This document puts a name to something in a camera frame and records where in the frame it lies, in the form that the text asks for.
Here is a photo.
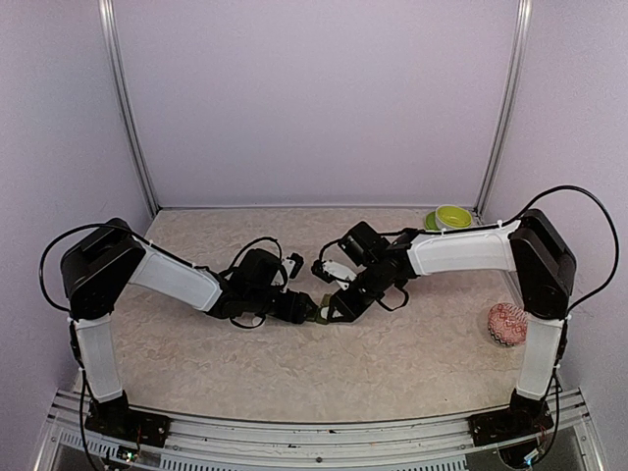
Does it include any left aluminium frame post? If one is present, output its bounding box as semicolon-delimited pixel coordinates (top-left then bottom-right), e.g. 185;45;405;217
98;0;161;219

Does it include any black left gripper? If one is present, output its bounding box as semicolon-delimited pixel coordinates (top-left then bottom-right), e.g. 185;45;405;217
246;288;317;325

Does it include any green pill organizer box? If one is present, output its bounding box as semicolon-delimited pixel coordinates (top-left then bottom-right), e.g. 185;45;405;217
314;293;332;325

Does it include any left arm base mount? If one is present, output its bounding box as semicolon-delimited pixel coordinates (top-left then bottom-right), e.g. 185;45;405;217
84;393;171;448

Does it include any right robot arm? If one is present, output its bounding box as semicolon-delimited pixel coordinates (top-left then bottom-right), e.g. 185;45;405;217
311;202;610;436

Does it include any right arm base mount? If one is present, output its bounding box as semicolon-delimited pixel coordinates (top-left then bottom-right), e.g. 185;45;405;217
467;391;554;446

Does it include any aluminium frame post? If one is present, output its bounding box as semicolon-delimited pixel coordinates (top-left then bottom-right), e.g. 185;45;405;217
473;0;533;219
98;0;161;219

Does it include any green plate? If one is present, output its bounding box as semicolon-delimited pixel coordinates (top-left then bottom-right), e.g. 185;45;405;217
424;211;440;232

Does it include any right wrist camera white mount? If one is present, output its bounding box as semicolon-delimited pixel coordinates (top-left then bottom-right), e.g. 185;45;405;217
311;260;357;290

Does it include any right aluminium frame post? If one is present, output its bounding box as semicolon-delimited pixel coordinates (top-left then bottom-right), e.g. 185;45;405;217
473;0;533;219

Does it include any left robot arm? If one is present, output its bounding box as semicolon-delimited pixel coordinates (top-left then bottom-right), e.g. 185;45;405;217
60;218;317;437

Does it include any lime green bowl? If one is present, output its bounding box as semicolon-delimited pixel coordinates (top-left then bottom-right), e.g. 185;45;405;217
435;205;473;230

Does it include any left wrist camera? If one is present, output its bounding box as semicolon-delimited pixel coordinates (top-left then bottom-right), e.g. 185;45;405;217
282;252;304;284

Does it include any front aluminium rail base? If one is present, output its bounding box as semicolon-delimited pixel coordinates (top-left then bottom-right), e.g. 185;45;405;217
32;390;610;470

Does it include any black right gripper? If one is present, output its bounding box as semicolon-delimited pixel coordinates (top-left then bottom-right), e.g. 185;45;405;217
327;262;391;323

